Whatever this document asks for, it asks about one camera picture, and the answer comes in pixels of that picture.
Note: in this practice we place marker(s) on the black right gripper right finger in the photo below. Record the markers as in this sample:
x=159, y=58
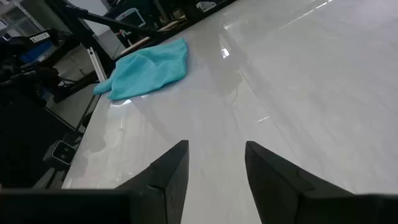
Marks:
x=273, y=186

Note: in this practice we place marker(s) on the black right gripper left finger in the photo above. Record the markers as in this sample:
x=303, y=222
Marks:
x=164, y=186

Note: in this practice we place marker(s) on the turquoise microfibre towel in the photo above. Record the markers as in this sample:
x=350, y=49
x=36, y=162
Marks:
x=146, y=71

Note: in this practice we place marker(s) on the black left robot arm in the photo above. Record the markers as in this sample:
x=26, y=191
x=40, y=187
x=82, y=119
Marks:
x=18, y=42

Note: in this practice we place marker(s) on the wooden plank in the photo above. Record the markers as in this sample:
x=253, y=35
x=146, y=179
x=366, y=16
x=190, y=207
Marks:
x=172, y=25
x=136, y=45

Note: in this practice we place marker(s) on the white-framed screen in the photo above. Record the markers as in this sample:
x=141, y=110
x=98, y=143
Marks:
x=132, y=17

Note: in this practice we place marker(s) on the small black table-level camera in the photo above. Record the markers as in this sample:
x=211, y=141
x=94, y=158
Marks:
x=63, y=152

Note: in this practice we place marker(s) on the silver aluminium profile post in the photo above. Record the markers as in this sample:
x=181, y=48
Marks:
x=96, y=63

